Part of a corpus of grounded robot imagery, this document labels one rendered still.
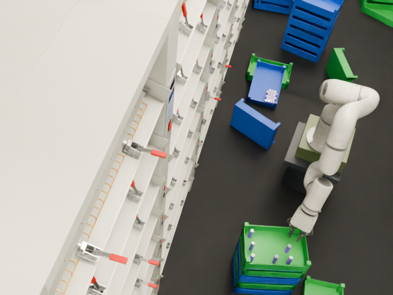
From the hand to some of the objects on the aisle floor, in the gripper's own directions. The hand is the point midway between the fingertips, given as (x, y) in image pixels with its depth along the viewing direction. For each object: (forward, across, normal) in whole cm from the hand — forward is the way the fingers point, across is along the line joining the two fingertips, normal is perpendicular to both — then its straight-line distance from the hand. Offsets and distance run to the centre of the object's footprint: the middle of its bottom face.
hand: (295, 235), depth 225 cm
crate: (-14, -65, +124) cm, 140 cm away
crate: (+43, +29, +13) cm, 53 cm away
